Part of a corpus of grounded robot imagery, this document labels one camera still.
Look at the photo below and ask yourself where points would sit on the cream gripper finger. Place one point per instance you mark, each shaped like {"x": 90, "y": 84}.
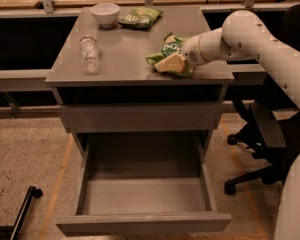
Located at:
{"x": 173, "y": 63}

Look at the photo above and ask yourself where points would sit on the green rice chip bag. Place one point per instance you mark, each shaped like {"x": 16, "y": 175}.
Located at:
{"x": 171, "y": 44}

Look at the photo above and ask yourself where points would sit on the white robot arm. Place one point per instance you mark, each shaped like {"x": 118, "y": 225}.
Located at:
{"x": 244, "y": 34}

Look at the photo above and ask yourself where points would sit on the small green snack bag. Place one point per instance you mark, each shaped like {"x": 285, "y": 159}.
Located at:
{"x": 141, "y": 18}

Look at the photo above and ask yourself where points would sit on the closed grey upper drawer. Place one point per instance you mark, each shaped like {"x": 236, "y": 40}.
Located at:
{"x": 104, "y": 118}

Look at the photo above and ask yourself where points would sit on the grey drawer cabinet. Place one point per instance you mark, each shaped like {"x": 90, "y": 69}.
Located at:
{"x": 124, "y": 77}

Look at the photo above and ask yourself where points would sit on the open grey middle drawer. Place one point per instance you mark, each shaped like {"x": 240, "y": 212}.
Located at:
{"x": 143, "y": 183}

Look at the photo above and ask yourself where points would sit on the white ceramic bowl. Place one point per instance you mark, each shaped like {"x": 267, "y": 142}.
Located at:
{"x": 105, "y": 14}

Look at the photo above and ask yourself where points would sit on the clear plastic water bottle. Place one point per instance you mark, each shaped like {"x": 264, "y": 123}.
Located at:
{"x": 89, "y": 54}

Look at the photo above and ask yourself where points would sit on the black office chair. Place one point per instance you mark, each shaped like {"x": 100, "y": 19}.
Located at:
{"x": 277, "y": 141}

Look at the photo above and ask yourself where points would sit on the black metal stand leg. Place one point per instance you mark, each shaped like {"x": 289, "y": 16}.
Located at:
{"x": 12, "y": 232}

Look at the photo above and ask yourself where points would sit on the grey metal frame rail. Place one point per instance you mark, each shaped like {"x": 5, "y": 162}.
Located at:
{"x": 23, "y": 80}

